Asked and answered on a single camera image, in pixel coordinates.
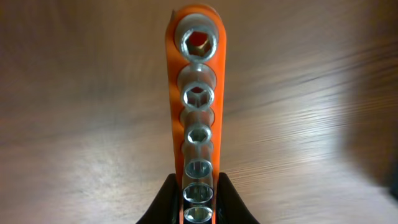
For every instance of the orange socket bit rail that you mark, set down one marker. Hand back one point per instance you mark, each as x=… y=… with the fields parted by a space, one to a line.
x=195 y=43

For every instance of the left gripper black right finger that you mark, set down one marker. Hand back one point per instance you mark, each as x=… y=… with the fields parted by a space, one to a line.
x=230 y=209

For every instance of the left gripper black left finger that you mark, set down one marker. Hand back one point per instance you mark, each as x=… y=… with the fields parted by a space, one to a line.
x=165 y=207

